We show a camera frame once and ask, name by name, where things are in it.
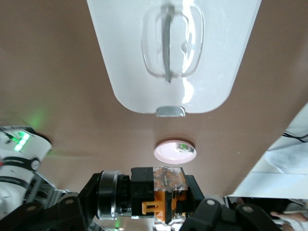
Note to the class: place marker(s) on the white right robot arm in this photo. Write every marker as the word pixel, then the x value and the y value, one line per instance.
pixel 29 149

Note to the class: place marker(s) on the black orange push-button switch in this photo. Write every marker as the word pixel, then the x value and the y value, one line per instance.
pixel 142 187

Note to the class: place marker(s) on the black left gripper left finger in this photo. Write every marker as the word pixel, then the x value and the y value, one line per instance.
pixel 91 192

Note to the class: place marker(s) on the pink round plate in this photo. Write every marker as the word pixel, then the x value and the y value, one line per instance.
pixel 168 154

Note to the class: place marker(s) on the white green push-button switch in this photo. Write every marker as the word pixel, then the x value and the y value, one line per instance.
pixel 184 147

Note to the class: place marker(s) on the white lidded storage box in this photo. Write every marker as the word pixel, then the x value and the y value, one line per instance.
pixel 120 60

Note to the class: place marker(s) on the brown table mat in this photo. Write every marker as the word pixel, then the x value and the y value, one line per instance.
pixel 60 72

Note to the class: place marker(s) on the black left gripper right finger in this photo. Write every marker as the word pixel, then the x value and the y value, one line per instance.
pixel 199 207

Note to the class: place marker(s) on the grey box latch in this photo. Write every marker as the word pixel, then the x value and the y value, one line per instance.
pixel 170 111

